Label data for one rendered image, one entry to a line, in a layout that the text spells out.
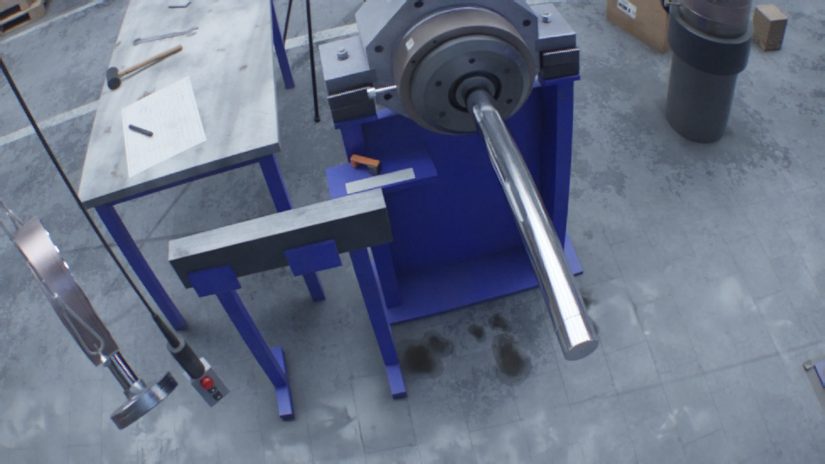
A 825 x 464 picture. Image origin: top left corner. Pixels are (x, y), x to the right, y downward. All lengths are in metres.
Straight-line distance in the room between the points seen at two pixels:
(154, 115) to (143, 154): 0.20
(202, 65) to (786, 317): 2.57
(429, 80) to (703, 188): 1.76
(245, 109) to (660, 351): 1.72
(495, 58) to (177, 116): 1.13
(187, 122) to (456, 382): 1.30
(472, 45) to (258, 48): 1.05
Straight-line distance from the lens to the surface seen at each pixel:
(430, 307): 2.59
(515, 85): 1.76
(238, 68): 2.42
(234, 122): 2.17
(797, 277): 2.97
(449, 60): 1.65
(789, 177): 3.37
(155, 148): 2.24
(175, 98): 2.42
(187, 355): 1.36
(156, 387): 1.44
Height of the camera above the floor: 2.19
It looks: 49 degrees down
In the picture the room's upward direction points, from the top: 11 degrees counter-clockwise
